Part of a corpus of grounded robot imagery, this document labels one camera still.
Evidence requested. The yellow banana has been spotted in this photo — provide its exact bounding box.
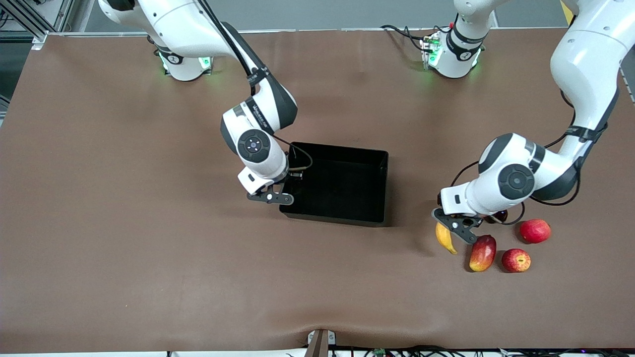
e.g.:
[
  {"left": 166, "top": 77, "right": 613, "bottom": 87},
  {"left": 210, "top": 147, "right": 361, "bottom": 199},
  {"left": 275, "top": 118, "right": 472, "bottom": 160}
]
[{"left": 436, "top": 222, "right": 458, "bottom": 255}]

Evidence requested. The red yellow apple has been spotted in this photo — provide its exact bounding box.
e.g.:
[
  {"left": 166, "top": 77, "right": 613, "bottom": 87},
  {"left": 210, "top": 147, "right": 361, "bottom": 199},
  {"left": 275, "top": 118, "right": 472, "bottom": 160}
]
[{"left": 501, "top": 248, "right": 531, "bottom": 273}]

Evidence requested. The black plastic box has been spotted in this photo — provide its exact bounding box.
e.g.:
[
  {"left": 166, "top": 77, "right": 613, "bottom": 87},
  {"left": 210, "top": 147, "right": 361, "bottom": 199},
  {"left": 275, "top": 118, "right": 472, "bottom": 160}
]
[{"left": 279, "top": 142, "right": 389, "bottom": 228}]

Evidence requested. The red yellow mango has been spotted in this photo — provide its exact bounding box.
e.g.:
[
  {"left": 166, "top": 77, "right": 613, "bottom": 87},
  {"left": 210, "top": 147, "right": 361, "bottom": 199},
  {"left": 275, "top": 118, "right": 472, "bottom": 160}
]
[{"left": 469, "top": 235, "right": 497, "bottom": 273}]

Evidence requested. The brown table mat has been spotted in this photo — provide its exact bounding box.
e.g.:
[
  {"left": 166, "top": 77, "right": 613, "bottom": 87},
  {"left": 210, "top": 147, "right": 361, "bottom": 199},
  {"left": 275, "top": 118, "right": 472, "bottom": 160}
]
[{"left": 0, "top": 27, "right": 635, "bottom": 354}]

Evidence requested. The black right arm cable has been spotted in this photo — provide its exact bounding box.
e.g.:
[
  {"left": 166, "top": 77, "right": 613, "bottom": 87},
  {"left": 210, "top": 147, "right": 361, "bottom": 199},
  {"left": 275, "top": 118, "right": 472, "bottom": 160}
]
[{"left": 198, "top": 0, "right": 314, "bottom": 174}]

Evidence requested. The metal mat clamp bracket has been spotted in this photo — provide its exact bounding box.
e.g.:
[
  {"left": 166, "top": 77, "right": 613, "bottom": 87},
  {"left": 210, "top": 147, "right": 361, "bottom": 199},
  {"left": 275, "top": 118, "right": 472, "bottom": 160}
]
[{"left": 305, "top": 329, "right": 337, "bottom": 357}]

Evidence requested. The black left arm base cable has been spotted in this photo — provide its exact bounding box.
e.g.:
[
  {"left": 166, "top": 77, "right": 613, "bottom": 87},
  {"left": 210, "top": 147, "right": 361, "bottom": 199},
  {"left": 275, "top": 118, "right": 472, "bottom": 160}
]
[{"left": 380, "top": 24, "right": 449, "bottom": 53}]

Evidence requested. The silver table edge rail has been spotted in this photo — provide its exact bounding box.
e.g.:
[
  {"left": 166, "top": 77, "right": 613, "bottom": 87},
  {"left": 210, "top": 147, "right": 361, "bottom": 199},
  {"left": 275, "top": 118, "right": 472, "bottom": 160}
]
[{"left": 619, "top": 68, "right": 635, "bottom": 104}]

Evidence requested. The aluminium frame strut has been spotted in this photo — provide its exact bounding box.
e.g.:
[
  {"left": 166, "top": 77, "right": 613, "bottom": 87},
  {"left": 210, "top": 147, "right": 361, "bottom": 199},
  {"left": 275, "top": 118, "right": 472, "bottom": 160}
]
[{"left": 0, "top": 0, "right": 75, "bottom": 50}]

